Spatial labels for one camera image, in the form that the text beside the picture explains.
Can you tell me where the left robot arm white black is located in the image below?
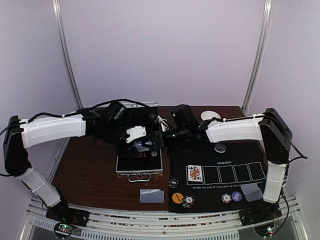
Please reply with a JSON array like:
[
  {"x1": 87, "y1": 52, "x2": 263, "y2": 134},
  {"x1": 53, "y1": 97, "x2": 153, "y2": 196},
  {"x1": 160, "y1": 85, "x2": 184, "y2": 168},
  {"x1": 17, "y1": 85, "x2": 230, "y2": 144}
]
[{"x1": 1, "y1": 99, "x2": 158, "y2": 222}]

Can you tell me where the right aluminium frame post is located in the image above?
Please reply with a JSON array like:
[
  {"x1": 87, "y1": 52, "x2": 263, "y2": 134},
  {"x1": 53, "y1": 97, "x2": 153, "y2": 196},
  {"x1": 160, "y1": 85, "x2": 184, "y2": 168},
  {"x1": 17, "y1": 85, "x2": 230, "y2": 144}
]
[{"x1": 241, "y1": 0, "x2": 274, "y2": 115}]

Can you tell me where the orange white bowl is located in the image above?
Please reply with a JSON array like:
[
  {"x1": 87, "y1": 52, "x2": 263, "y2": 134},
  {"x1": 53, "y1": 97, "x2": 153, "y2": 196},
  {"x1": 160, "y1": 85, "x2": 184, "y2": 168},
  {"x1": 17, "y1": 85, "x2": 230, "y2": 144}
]
[{"x1": 200, "y1": 110, "x2": 222, "y2": 121}]

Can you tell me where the left aluminium frame post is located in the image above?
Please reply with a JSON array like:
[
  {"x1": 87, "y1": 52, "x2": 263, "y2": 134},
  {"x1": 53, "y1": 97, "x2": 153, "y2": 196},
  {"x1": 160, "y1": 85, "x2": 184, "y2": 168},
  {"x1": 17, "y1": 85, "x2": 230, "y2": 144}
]
[{"x1": 52, "y1": 0, "x2": 83, "y2": 109}]

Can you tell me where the front aluminium rail base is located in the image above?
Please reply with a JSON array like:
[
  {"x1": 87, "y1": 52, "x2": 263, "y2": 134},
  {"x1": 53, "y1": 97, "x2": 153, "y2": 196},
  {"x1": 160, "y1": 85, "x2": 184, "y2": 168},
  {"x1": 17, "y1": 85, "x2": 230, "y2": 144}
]
[{"x1": 21, "y1": 196, "x2": 310, "y2": 240}]

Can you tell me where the aluminium poker case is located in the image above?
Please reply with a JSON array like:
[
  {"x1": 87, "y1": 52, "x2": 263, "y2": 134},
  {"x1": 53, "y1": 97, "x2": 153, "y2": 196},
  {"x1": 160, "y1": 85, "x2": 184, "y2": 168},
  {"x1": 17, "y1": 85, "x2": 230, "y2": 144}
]
[{"x1": 115, "y1": 102, "x2": 163, "y2": 183}]

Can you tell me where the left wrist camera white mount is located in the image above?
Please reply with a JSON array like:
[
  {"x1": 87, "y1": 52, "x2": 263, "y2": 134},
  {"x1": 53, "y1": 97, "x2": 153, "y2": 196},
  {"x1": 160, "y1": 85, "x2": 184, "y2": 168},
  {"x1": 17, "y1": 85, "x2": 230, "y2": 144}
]
[{"x1": 125, "y1": 126, "x2": 147, "y2": 144}]

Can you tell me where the black poker mat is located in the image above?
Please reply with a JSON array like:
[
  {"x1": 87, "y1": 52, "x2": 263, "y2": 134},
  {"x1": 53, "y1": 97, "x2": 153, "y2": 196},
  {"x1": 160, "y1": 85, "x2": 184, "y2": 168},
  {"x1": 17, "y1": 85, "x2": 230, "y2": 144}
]
[{"x1": 168, "y1": 141, "x2": 267, "y2": 213}]

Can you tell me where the orange big blind button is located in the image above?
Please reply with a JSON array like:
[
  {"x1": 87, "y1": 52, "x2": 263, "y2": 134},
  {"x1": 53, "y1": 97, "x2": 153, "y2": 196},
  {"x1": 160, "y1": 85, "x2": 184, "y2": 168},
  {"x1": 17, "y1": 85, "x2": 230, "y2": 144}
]
[{"x1": 171, "y1": 192, "x2": 184, "y2": 204}]

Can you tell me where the blue playing card deck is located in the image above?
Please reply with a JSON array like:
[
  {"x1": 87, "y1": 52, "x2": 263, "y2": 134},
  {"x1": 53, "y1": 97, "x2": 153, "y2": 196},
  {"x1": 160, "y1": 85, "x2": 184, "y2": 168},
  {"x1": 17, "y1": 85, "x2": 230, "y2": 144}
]
[{"x1": 133, "y1": 140, "x2": 153, "y2": 153}]

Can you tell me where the aluminium frame post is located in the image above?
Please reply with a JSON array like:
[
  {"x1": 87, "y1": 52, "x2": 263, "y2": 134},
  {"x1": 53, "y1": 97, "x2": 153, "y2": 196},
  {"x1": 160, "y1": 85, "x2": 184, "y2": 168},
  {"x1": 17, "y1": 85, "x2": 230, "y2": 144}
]
[
  {"x1": 241, "y1": 0, "x2": 274, "y2": 115},
  {"x1": 52, "y1": 0, "x2": 83, "y2": 109}
]

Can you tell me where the right chip stack in case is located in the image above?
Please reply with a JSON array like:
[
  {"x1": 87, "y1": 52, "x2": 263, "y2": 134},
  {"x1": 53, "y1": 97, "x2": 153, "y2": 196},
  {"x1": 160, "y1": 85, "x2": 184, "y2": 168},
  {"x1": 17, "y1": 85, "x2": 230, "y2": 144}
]
[{"x1": 150, "y1": 150, "x2": 160, "y2": 158}]

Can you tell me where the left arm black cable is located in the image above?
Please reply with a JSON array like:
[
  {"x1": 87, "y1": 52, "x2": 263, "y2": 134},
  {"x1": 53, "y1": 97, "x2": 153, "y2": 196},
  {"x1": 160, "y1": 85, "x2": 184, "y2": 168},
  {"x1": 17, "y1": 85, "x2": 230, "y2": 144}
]
[{"x1": 0, "y1": 98, "x2": 161, "y2": 136}]

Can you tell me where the clear acrylic dealer button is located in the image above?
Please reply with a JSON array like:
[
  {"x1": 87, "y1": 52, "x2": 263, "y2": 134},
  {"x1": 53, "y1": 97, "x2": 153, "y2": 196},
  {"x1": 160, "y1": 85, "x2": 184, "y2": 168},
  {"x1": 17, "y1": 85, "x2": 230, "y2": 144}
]
[{"x1": 214, "y1": 143, "x2": 227, "y2": 153}]

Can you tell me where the left round circuit board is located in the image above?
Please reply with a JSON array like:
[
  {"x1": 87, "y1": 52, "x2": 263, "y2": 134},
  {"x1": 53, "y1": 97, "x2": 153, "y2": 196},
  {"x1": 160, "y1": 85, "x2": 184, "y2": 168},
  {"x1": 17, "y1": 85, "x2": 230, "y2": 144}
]
[{"x1": 53, "y1": 222, "x2": 75, "y2": 239}]

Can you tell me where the red dice row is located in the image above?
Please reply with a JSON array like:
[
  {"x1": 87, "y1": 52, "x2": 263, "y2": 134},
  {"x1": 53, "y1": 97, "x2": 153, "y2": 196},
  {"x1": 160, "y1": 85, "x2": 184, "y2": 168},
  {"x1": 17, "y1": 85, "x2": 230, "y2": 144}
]
[{"x1": 138, "y1": 153, "x2": 148, "y2": 159}]

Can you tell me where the black 100 poker chip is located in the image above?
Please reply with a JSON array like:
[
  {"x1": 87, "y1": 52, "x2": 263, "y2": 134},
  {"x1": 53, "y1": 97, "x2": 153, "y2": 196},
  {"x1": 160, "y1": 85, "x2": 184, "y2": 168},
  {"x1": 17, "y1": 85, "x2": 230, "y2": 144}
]
[{"x1": 168, "y1": 178, "x2": 179, "y2": 189}]

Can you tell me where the purple small blind button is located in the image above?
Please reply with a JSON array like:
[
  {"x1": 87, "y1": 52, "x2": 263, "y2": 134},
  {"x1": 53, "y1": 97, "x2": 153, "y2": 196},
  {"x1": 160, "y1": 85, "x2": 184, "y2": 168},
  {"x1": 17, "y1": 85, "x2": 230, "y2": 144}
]
[{"x1": 231, "y1": 191, "x2": 242, "y2": 202}]

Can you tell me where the face-up queen card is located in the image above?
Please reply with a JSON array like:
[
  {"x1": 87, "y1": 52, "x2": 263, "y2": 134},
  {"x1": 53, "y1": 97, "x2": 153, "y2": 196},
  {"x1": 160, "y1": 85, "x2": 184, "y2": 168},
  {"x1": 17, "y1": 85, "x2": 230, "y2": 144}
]
[{"x1": 187, "y1": 164, "x2": 203, "y2": 182}]

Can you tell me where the round circuit board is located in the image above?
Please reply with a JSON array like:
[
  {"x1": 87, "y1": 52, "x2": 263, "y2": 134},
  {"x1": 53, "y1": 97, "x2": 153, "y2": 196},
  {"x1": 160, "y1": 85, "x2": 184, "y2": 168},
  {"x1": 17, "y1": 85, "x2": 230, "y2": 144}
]
[
  {"x1": 254, "y1": 223, "x2": 281, "y2": 239},
  {"x1": 53, "y1": 222, "x2": 75, "y2": 239}
]

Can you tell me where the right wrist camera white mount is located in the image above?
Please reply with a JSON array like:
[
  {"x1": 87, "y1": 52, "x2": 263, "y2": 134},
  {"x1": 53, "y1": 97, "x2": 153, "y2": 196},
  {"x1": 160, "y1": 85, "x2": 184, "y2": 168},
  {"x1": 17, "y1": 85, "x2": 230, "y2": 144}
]
[{"x1": 148, "y1": 112, "x2": 170, "y2": 132}]

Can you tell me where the dealt card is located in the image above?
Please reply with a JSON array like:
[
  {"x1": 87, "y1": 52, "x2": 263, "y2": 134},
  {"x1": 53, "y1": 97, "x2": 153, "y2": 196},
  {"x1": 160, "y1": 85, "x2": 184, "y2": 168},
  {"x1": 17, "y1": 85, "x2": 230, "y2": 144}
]
[
  {"x1": 245, "y1": 190, "x2": 263, "y2": 202},
  {"x1": 240, "y1": 183, "x2": 261, "y2": 196},
  {"x1": 139, "y1": 189, "x2": 161, "y2": 204},
  {"x1": 151, "y1": 190, "x2": 165, "y2": 204}
]

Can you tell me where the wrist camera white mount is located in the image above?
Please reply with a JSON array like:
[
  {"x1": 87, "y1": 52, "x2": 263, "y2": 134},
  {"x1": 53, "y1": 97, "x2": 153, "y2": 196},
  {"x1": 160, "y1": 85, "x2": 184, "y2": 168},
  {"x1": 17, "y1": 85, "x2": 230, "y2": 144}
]
[
  {"x1": 148, "y1": 112, "x2": 170, "y2": 132},
  {"x1": 125, "y1": 126, "x2": 147, "y2": 144}
]

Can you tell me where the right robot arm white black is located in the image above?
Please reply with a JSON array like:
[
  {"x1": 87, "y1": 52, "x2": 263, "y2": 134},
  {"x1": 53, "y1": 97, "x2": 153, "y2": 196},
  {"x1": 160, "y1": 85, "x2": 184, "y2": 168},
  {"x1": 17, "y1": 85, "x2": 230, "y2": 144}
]
[{"x1": 151, "y1": 104, "x2": 307, "y2": 221}]

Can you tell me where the right round circuit board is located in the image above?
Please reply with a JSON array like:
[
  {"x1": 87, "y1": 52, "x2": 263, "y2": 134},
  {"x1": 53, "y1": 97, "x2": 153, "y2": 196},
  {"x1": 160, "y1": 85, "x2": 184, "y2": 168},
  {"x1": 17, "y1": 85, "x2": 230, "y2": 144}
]
[{"x1": 254, "y1": 223, "x2": 281, "y2": 239}]

